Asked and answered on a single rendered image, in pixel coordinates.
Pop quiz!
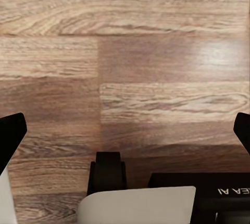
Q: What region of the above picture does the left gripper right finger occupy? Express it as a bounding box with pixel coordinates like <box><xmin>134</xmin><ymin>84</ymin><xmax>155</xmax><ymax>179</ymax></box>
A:
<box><xmin>233</xmin><ymin>112</ymin><xmax>250</xmax><ymax>154</ymax></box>

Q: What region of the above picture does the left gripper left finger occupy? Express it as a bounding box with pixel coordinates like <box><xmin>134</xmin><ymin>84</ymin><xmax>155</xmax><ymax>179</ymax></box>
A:
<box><xmin>0</xmin><ymin>113</ymin><xmax>27</xmax><ymax>175</ymax></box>

